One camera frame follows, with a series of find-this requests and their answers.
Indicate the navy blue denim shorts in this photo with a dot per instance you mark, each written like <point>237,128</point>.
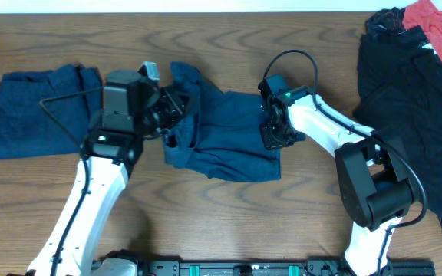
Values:
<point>220,136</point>

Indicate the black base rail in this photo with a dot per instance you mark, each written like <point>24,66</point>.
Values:
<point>244,268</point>

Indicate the black garment pile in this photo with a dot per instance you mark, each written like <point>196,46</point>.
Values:
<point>400,86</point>

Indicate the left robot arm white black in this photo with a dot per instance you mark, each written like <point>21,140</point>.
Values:
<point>136,109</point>

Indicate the folded navy blue shorts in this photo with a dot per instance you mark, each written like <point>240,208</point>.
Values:
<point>25,129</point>

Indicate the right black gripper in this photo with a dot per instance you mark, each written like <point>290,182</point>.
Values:
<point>272,125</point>

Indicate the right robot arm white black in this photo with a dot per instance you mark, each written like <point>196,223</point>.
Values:
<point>376,183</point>

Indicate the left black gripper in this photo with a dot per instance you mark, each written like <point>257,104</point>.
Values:
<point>176,106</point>

